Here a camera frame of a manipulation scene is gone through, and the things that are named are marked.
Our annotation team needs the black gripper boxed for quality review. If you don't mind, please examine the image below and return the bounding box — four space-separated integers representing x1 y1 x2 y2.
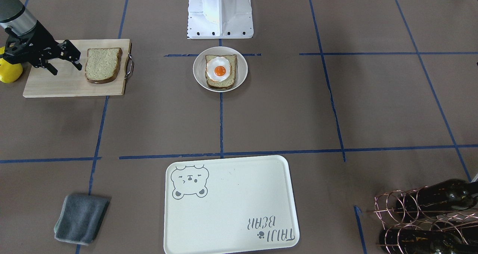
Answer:
3 21 82 75

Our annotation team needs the brown bread slice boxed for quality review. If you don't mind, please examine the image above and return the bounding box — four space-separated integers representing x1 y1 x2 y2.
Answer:
85 47 122 84

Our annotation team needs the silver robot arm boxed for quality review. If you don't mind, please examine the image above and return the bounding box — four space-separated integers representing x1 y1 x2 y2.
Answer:
0 0 82 75

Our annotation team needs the white bear tray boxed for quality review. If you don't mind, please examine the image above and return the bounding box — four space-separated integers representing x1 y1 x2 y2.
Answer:
164 155 300 254

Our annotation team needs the wooden cutting board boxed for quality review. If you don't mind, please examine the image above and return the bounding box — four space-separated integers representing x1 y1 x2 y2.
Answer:
23 38 133 98

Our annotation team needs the whole yellow lemon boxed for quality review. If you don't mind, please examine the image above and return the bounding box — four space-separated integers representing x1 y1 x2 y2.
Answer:
0 46 23 83

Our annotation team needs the white bowl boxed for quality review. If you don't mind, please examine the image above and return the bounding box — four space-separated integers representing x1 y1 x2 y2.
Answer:
192 46 249 92

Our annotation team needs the grey folded cloth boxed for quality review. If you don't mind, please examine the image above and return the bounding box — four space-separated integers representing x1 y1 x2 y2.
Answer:
53 194 110 246

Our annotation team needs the toast with fried egg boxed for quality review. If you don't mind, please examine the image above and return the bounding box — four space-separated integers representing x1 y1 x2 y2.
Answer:
205 55 238 90

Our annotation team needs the dark wine bottle back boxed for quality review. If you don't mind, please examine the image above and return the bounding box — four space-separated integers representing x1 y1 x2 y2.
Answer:
378 228 478 254

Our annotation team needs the dark wine bottle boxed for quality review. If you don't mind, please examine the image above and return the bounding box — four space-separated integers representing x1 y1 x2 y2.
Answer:
378 228 478 254
395 179 478 223

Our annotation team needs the dark wine bottle front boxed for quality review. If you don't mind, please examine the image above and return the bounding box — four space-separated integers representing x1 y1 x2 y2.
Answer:
395 179 478 223

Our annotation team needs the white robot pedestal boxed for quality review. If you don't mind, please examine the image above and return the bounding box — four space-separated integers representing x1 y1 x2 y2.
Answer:
187 0 254 39

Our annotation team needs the copper wire bottle rack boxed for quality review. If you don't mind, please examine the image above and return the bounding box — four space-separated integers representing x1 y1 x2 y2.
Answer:
374 179 477 254

